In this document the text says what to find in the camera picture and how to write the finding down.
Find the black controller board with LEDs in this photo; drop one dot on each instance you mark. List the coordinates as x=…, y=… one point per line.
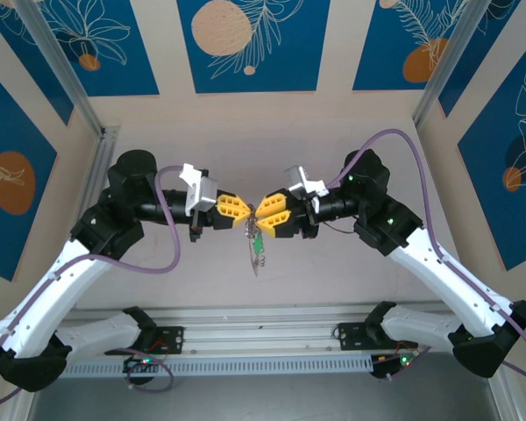
x=137, y=363
x=383, y=367

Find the blue floral wall panel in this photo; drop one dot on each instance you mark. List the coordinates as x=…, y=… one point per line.
x=30, y=74
x=377, y=44
x=9, y=131
x=114, y=79
x=486, y=197
x=473, y=79
x=289, y=66

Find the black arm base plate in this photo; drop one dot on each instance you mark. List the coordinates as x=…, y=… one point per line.
x=348, y=335
x=173, y=340

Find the aluminium frame post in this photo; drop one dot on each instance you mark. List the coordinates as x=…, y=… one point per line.
x=447, y=66
x=61, y=66

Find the green plastic key tag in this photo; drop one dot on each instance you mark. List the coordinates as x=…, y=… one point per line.
x=258, y=245

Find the aluminium side frame rail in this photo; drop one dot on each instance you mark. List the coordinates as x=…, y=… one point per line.
x=107, y=140

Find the aluminium front frame rails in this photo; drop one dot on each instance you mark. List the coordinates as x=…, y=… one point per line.
x=254, y=335

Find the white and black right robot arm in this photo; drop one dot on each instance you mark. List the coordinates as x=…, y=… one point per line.
x=429, y=272

